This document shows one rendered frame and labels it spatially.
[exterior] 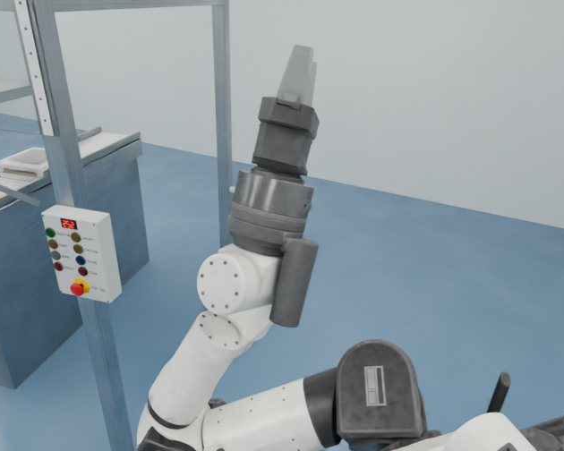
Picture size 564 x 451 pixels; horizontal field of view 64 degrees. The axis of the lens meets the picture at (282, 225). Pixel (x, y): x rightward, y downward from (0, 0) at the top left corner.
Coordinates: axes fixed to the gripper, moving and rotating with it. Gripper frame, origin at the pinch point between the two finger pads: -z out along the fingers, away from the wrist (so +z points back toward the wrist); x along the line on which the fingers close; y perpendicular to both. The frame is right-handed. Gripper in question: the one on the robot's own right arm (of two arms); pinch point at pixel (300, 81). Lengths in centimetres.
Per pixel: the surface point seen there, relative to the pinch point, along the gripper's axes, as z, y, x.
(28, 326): 108, 121, -137
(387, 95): -78, -21, -364
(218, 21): -48, 65, -148
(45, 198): 46, 123, -136
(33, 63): -1, 70, -48
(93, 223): 34, 53, -56
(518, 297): 53, -131, -252
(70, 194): 29, 64, -61
